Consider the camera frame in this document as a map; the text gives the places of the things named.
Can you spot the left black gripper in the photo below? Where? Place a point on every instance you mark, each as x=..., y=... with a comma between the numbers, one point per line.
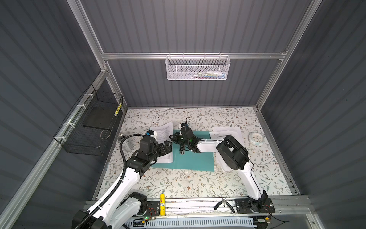
x=167, y=148

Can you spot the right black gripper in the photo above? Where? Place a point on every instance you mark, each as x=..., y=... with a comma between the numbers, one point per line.
x=175, y=140

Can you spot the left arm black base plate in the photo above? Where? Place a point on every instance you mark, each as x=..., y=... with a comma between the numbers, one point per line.
x=149, y=209

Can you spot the yellow glue stick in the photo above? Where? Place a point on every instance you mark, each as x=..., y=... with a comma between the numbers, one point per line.
x=162, y=205

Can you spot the black handled pliers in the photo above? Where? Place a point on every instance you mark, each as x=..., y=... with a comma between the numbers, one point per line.
x=225, y=203

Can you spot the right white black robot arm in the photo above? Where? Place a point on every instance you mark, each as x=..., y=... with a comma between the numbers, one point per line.
x=234, y=155

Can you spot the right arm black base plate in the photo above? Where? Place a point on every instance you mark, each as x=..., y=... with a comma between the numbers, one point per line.
x=246, y=206

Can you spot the white slotted cable duct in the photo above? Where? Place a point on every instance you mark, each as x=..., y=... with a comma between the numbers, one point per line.
x=185, y=223

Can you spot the teal paper folder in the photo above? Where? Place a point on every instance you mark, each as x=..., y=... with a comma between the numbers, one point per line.
x=188, y=161

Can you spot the printed sheet with Chinese heading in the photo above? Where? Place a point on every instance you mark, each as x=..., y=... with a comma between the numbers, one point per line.
x=220, y=135

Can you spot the white wire mesh basket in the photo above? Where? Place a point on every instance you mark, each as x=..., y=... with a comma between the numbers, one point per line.
x=180, y=68

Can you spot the aluminium frame rails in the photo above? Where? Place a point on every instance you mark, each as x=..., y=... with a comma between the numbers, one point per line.
x=52, y=52

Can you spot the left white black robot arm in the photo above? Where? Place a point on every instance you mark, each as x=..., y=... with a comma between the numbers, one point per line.
x=112, y=210

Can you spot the black wire mesh basket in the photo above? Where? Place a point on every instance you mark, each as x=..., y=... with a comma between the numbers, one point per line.
x=91, y=124

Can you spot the yellow marker in black basket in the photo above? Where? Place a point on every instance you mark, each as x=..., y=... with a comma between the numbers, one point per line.
x=118, y=109

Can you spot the pens in white basket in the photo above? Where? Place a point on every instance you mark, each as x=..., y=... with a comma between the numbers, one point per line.
x=218, y=75

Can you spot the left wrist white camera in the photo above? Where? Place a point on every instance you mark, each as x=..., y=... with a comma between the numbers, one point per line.
x=152, y=133

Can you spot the silver metal can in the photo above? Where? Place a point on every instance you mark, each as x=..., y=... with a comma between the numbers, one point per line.
x=126, y=145

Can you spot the printed English text sheet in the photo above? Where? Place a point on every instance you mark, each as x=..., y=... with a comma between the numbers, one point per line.
x=162, y=134

